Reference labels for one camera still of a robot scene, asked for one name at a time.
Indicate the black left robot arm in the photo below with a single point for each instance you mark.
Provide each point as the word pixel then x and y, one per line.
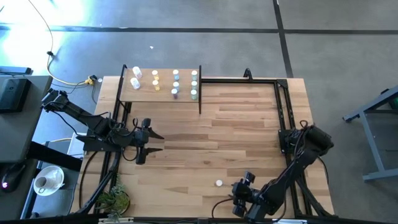
pixel 93 123

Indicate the black computer mouse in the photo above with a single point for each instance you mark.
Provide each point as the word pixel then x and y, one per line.
pixel 12 177

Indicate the wooden shelf with black frame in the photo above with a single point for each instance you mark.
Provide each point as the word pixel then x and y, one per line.
pixel 161 93

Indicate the green potted plant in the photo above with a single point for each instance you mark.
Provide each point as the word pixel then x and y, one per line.
pixel 113 200

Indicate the grey metal table frame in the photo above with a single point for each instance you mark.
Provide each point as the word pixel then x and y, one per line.
pixel 372 144

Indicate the grey flat device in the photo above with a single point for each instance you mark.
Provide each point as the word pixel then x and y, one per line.
pixel 15 70

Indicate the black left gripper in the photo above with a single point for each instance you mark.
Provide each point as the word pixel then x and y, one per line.
pixel 136 138

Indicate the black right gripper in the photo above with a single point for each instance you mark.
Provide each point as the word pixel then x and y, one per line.
pixel 244 194

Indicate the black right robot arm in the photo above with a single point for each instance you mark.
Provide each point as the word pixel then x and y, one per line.
pixel 295 168

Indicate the black box device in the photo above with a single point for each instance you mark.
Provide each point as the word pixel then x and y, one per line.
pixel 12 93

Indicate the white cup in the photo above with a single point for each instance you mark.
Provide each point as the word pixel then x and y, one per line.
pixel 40 183

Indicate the blue medicine bottle white cap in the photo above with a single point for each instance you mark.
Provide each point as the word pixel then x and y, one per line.
pixel 194 74
pixel 176 85
pixel 193 94
pixel 176 74

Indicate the grey desk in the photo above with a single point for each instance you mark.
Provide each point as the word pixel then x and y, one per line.
pixel 18 133

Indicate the white paper sheet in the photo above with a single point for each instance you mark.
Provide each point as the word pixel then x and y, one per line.
pixel 73 146

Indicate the black aluminium rig frame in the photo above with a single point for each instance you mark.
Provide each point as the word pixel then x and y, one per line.
pixel 224 81

